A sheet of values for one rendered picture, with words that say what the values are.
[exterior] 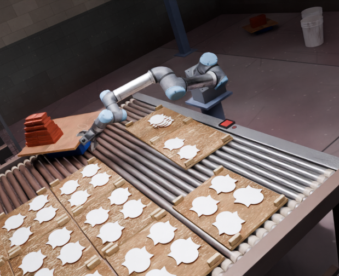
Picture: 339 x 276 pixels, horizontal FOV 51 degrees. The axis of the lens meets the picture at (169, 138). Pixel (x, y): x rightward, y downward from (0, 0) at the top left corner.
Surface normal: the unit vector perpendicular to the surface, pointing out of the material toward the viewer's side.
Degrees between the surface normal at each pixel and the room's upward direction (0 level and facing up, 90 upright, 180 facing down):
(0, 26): 90
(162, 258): 0
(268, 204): 0
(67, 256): 0
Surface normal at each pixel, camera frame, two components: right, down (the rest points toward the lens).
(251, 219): -0.30, -0.82
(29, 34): 0.56, 0.25
